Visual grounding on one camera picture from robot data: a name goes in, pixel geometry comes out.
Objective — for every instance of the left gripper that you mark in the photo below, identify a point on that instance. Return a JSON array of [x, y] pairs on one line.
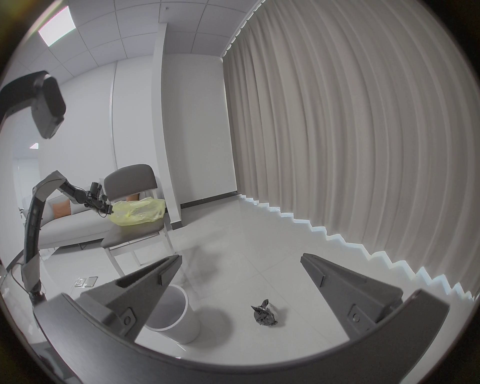
[[100, 205]]

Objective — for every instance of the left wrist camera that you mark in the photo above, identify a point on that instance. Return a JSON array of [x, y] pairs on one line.
[[95, 188]]

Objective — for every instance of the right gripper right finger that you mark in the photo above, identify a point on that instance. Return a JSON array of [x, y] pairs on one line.
[[348, 292]]

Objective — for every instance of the orange cushion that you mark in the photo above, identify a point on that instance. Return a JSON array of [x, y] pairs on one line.
[[133, 197], [62, 209]]

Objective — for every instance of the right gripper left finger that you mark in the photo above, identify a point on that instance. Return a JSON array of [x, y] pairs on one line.
[[129, 296]]

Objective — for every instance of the yellow plastic bag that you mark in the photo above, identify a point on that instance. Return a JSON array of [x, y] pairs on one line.
[[137, 212]]

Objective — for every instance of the square ceiling light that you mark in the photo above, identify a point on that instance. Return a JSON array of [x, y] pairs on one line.
[[56, 26]]

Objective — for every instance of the crumpled black plastic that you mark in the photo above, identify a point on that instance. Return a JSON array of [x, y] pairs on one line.
[[265, 314]]

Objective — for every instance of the pale grey sofa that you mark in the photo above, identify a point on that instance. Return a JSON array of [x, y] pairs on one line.
[[71, 227]]

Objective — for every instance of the white trash bin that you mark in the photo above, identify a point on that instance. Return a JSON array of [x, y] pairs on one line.
[[183, 322]]

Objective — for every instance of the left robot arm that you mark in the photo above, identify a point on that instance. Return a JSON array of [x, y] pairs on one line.
[[33, 225]]

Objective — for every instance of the white curtain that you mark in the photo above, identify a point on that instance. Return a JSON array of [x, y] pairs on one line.
[[356, 131]]

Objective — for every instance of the grey padded chair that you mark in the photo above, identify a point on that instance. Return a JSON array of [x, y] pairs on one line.
[[127, 180]]

